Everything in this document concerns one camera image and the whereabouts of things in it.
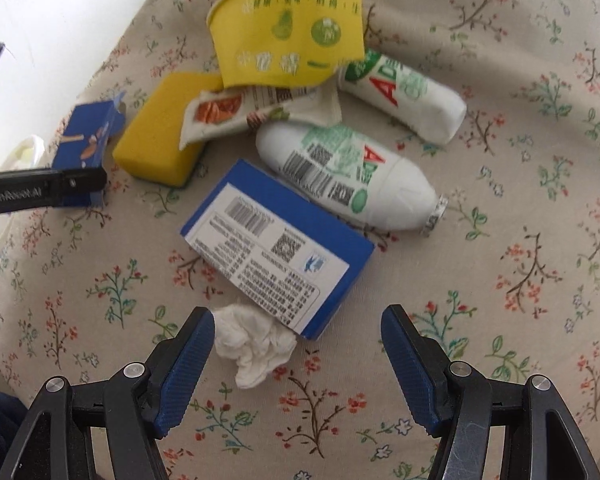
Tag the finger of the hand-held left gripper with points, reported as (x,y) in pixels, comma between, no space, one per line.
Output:
(55,187)

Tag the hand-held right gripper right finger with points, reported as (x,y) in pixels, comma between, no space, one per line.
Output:
(409,365)

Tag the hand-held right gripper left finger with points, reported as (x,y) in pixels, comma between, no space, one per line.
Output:
(187,365)

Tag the small blue cardboard box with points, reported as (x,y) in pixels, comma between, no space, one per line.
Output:
(87,135)

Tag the white plastic bag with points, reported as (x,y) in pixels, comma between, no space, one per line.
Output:
(17,155)

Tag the crumpled white tissue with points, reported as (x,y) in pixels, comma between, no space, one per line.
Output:
(252,342)

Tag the yellow sponge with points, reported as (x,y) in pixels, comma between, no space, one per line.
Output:
(155,130)

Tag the blue and white box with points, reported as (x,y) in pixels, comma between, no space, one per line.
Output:
(275,245)

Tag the crumpled snack wrapper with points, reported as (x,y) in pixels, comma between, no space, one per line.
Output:
(220,115)

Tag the floral tablecloth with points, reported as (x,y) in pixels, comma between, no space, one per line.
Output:
(530,210)

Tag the white bottle with foil rim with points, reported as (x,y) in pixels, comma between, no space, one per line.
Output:
(340,170)

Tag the white bottle without foil rim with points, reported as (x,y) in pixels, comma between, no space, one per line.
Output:
(410,97)

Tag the torn yellow paper cup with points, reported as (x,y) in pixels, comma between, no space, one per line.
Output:
(285,35)

